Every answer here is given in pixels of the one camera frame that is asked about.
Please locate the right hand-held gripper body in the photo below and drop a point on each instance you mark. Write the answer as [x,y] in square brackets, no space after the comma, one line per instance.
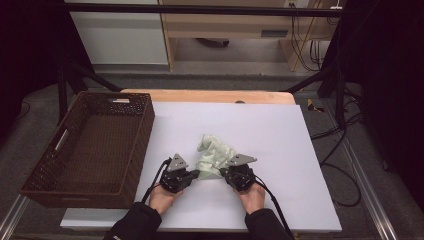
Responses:
[241,178]

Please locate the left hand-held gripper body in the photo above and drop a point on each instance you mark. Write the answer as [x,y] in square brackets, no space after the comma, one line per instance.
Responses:
[176,181]

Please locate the light green baby shirt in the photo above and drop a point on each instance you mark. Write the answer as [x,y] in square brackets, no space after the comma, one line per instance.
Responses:
[215,153]

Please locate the brown woven basket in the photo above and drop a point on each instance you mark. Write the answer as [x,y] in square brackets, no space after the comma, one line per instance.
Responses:
[131,110]

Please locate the person's left hand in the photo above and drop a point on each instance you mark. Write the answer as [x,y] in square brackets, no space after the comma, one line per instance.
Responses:
[161,200]

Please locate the person's right hand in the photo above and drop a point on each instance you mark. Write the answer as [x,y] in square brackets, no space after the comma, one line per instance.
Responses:
[253,200]

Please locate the yellow and black tape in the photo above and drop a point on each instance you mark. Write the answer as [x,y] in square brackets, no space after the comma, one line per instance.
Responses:
[313,106]

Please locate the black metal stand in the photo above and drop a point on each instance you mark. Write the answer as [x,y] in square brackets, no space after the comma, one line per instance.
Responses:
[61,90]
[339,100]

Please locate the light wooden desk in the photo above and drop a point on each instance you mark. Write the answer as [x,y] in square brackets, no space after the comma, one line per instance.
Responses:
[216,25]

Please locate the white cabinet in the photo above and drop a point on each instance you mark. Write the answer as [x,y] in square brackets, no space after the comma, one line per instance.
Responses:
[116,40]

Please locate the black curtain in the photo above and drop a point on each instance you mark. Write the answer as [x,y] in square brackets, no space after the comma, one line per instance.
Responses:
[30,50]
[393,83]

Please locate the aluminium rail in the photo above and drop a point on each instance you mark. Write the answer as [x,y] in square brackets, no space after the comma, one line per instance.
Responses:
[8,218]
[373,200]

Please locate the black horizontal frame bar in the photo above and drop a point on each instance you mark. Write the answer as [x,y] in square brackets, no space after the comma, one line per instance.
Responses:
[200,9]

